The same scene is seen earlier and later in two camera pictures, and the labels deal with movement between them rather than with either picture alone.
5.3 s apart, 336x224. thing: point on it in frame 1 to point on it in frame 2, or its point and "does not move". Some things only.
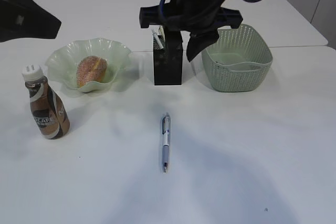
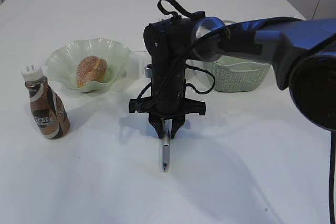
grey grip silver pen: (166, 127) does not move
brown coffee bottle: (49, 115) does not move
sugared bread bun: (91, 68) does not move
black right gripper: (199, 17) to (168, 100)
